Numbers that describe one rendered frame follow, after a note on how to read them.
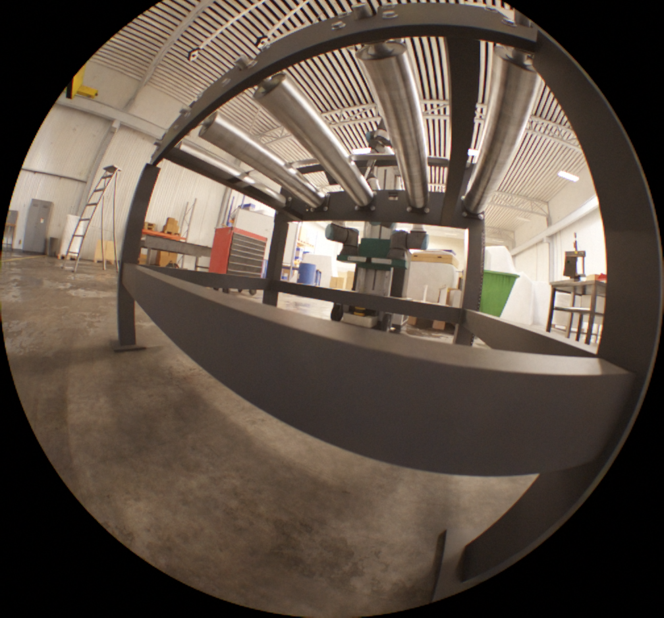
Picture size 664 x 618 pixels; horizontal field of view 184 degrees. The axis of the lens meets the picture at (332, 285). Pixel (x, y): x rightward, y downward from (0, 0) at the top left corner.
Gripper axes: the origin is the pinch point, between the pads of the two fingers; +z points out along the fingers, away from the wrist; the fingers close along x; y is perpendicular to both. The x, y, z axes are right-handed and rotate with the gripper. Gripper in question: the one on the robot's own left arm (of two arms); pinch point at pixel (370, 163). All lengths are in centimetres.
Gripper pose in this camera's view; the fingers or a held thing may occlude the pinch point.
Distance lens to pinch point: 125.9
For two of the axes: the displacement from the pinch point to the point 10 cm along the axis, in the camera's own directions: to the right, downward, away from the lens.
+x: -5.3, 1.8, -8.3
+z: -3.5, 8.5, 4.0
